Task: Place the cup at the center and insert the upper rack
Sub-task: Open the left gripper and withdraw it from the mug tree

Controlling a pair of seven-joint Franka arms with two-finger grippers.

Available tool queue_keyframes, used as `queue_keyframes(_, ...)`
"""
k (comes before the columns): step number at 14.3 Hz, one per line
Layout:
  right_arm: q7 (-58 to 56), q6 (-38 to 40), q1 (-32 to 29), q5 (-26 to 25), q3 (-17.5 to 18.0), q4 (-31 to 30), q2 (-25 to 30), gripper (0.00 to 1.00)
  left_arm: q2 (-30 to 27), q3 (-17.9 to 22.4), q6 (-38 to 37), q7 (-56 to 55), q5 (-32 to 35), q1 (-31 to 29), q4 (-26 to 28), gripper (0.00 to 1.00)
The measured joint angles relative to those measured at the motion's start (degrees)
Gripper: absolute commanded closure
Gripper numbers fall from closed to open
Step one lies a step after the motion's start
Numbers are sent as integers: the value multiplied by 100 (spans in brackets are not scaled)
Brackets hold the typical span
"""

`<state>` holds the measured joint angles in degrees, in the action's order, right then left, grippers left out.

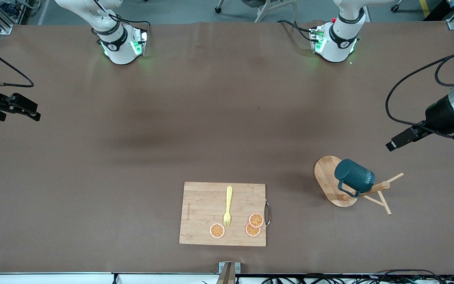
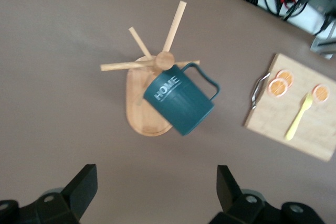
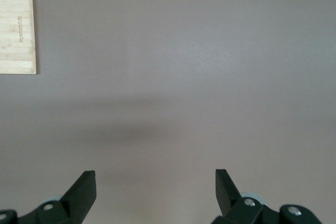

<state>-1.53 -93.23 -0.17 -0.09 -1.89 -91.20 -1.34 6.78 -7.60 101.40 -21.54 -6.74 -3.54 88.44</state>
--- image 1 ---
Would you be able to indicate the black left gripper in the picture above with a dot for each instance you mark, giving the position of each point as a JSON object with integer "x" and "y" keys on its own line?
{"x": 439, "y": 112}

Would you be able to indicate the dark teal mug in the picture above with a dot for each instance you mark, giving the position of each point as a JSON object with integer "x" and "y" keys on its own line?
{"x": 355, "y": 175}

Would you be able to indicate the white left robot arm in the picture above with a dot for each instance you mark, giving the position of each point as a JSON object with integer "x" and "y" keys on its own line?
{"x": 339, "y": 43}

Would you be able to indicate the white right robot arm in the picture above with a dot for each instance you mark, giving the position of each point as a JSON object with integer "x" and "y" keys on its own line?
{"x": 118, "y": 49}

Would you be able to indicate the wooden mug rack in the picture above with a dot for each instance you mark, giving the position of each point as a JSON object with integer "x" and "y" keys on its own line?
{"x": 325, "y": 177}

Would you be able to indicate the black chair caster wheel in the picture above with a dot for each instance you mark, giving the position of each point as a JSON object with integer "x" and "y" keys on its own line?
{"x": 396, "y": 6}

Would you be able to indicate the orange slice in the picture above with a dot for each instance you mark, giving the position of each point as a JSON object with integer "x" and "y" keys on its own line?
{"x": 256, "y": 219}
{"x": 217, "y": 230}
{"x": 252, "y": 232}

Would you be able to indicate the yellow plastic fork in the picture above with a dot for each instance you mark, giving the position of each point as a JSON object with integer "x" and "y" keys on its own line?
{"x": 229, "y": 197}

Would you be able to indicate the grey office chair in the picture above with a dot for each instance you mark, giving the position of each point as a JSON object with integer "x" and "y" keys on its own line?
{"x": 262, "y": 12}

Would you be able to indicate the bamboo cutting board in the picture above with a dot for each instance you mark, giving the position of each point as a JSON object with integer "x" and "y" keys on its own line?
{"x": 203, "y": 205}

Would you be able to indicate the white table front rail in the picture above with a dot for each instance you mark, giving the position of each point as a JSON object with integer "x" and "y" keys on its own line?
{"x": 53, "y": 279}

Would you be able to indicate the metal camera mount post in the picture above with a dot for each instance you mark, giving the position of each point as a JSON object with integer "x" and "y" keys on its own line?
{"x": 227, "y": 276}

